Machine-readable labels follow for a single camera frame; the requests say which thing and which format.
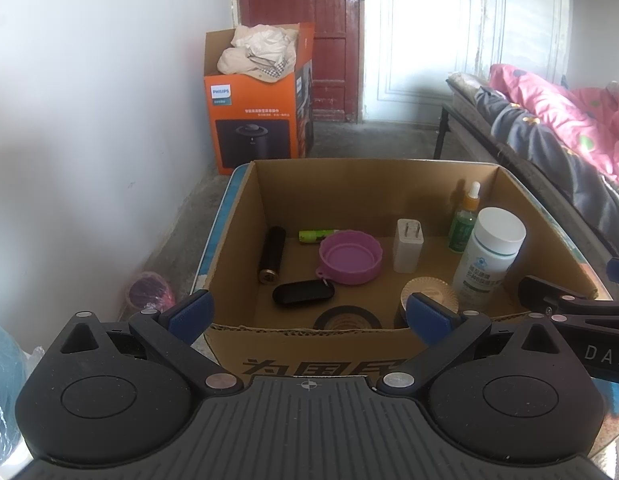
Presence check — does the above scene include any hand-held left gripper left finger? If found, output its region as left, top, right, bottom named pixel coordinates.
left=59, top=289, right=244, bottom=395

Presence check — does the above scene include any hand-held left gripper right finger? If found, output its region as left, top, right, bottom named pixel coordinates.
left=376, top=293, right=563, bottom=396

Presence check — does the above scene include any white pill bottle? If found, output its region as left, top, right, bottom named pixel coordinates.
left=452, top=207, right=527, bottom=311

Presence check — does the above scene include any white plug charger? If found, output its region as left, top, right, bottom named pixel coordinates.
left=392, top=218, right=426, bottom=274

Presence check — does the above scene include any black tape roll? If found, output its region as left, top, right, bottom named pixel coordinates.
left=313, top=305, right=383, bottom=331

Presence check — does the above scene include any brown cardboard box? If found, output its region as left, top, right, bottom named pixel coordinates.
left=189, top=159, right=601, bottom=382

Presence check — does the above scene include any green dropper bottle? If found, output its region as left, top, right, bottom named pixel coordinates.
left=448, top=180, right=483, bottom=255

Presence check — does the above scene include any purple collapsible bowl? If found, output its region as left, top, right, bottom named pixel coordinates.
left=316, top=230, right=384, bottom=286

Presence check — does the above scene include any black oval key case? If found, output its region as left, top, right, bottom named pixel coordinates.
left=272, top=280, right=336, bottom=307

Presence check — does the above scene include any beach print mat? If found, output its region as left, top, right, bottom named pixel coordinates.
left=188, top=162, right=619, bottom=463

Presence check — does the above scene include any black cylindrical flashlight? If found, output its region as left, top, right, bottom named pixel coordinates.
left=259, top=226, right=287, bottom=285

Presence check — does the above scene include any green lighter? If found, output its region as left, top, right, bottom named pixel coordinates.
left=298, top=228, right=336, bottom=246

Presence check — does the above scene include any pink blanket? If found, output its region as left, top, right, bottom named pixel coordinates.
left=489, top=63, right=619, bottom=187

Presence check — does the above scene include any blue plastic bag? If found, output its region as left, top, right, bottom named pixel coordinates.
left=0, top=317, right=31, bottom=463

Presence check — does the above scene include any orange appliance box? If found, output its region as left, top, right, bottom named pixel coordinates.
left=203, top=22, right=317, bottom=177

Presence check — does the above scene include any beige crumpled cloth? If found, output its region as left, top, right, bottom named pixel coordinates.
left=216, top=24, right=300, bottom=84

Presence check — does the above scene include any dark red wooden door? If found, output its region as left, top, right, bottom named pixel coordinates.
left=237, top=0, right=366, bottom=124

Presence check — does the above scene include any metal bed frame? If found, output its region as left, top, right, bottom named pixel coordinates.
left=432, top=72, right=619, bottom=263

